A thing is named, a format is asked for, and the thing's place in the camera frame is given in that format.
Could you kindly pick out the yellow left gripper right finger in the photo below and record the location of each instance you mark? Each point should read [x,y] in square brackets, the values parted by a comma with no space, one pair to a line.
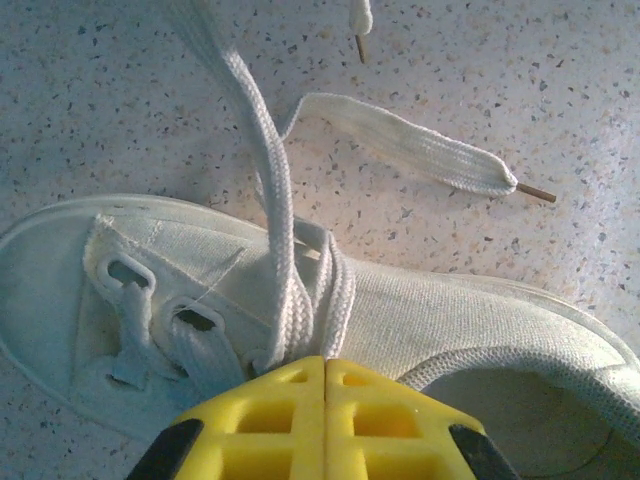
[370,450]

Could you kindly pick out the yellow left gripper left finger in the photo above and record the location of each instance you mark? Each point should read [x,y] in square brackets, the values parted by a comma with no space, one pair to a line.
[280,450]

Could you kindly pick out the white canvas shoe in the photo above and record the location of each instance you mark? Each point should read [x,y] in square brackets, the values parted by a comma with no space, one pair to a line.
[425,315]

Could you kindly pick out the white shoelace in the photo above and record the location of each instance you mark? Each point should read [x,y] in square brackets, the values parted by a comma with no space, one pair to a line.
[277,200]

